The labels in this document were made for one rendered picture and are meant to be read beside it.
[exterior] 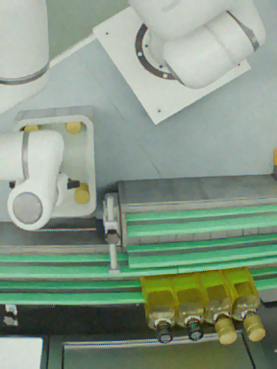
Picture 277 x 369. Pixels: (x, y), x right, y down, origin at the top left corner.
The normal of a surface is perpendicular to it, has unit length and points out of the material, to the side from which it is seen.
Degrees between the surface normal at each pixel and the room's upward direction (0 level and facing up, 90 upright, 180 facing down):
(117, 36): 5
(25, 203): 15
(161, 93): 5
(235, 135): 0
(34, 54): 45
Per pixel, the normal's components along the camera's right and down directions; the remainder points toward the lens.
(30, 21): 0.67, 0.55
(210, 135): 0.08, 0.40
